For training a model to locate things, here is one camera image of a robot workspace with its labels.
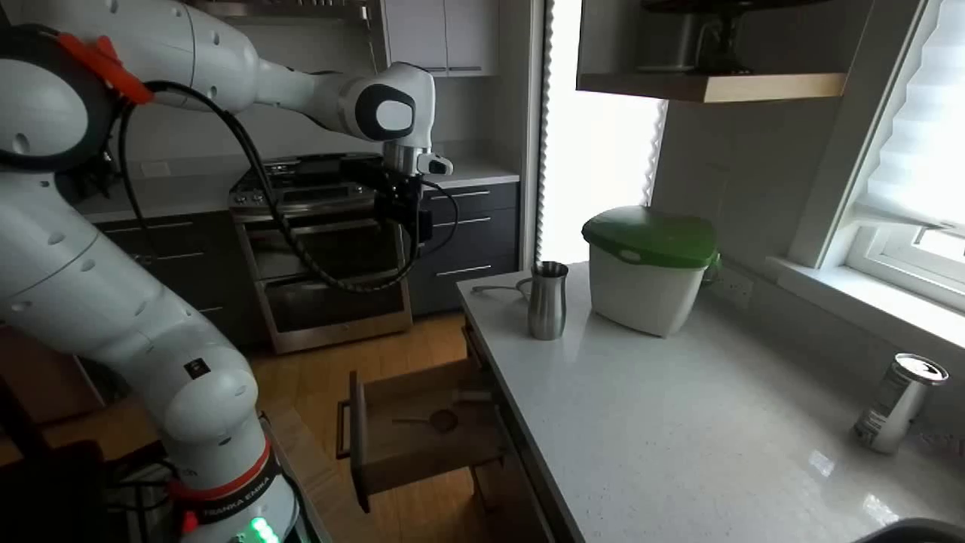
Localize steel cocktail mixer cup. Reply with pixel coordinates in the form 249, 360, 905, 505
527, 261, 566, 339

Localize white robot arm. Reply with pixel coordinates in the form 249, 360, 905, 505
0, 0, 448, 543

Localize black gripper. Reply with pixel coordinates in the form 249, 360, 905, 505
373, 167, 433, 242

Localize dark lower cabinet drawers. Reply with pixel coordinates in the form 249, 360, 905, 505
408, 184, 520, 316

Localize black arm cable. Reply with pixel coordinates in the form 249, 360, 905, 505
119, 82, 461, 297

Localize white upper cabinet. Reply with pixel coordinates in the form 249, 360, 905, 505
381, 0, 499, 77

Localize silver can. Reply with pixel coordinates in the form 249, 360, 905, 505
853, 353, 949, 455

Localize window blind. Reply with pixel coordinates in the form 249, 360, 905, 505
859, 0, 965, 230

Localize open wooden drawer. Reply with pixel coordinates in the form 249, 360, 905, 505
336, 357, 504, 510

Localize white bin green lid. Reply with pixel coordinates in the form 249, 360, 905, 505
583, 205, 721, 336

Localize stainless steel oven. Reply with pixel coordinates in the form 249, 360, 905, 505
230, 153, 415, 353

